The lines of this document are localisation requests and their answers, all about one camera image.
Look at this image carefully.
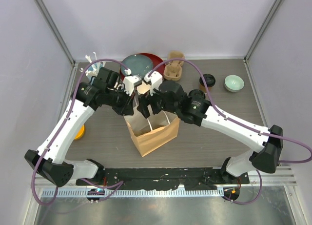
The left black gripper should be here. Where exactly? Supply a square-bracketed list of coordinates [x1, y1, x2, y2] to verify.
[106, 85, 136, 116]

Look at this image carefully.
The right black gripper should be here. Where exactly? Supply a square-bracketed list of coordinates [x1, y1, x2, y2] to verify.
[137, 87, 179, 119]

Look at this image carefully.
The green paper cup stack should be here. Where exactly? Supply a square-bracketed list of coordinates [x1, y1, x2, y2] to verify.
[136, 82, 151, 95]

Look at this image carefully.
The brown paper bag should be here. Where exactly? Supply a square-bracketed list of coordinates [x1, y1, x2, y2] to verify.
[124, 98, 180, 157]

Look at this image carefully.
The black cup lid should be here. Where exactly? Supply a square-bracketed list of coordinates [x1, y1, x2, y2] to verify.
[199, 74, 216, 89]
[188, 89, 206, 99]

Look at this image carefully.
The single brown paper cup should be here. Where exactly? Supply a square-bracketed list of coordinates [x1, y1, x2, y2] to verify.
[199, 84, 206, 92]

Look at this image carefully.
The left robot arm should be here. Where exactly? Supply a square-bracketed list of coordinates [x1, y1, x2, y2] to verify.
[24, 67, 141, 187]

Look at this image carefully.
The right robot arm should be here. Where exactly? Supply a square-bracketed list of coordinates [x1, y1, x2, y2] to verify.
[137, 81, 283, 184]

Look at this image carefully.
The white wrapped stirrer bundle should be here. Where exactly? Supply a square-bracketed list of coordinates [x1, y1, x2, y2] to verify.
[79, 50, 107, 76]

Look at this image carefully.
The blue-grey ceramic plate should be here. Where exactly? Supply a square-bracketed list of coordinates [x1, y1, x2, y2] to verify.
[122, 54, 154, 77]

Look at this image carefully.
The light blue cylinder holder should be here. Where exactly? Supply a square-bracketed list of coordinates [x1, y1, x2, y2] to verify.
[85, 65, 99, 81]

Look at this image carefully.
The cardboard cup carrier stack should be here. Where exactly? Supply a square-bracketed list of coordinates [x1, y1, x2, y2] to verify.
[163, 51, 185, 81]

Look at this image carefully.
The red round tray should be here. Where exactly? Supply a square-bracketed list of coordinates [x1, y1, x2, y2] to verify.
[119, 52, 164, 77]

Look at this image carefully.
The orange round dish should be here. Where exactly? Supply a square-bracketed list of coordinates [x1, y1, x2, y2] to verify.
[74, 125, 85, 141]

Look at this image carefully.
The pale green ceramic bowl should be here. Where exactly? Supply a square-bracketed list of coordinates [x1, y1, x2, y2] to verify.
[224, 75, 245, 92]

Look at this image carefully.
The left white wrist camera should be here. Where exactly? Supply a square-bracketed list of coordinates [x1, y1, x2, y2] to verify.
[123, 75, 142, 96]

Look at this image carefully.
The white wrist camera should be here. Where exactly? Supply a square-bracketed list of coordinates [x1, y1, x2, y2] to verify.
[123, 75, 142, 96]
[143, 71, 163, 96]

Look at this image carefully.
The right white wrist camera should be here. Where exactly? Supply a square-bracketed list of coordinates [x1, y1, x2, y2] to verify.
[143, 71, 163, 96]

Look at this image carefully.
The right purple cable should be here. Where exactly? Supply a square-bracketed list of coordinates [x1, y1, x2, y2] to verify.
[147, 58, 312, 206]

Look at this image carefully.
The purple cable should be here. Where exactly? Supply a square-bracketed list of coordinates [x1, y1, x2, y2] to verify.
[31, 58, 131, 205]
[147, 58, 312, 206]

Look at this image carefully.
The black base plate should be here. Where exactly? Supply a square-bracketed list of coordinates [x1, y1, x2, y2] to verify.
[75, 166, 251, 190]

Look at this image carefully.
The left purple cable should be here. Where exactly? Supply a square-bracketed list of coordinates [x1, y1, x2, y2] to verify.
[31, 58, 131, 205]

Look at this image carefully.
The white slotted cable duct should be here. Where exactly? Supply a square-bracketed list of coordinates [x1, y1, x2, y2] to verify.
[41, 188, 225, 198]

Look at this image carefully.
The aluminium frame rail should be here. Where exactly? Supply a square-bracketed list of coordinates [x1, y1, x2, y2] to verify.
[30, 165, 298, 188]

